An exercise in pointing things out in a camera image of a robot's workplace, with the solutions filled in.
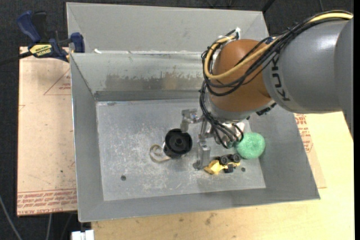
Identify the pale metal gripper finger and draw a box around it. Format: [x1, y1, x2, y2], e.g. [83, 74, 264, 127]
[193, 136, 212, 171]
[179, 108, 204, 133]

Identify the yellow toy truck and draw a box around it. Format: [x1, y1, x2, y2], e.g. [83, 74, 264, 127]
[202, 153, 242, 175]

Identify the green sponge ball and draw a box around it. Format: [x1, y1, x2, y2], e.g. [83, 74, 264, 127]
[235, 132, 267, 160]

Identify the tan rubber band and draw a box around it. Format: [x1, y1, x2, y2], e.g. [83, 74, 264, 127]
[148, 143, 170, 164]

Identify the grey metal bin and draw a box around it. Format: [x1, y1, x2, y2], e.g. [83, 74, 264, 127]
[66, 2, 321, 223]

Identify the brown cardboard board, red print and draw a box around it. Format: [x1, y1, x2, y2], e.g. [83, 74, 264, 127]
[16, 46, 327, 217]

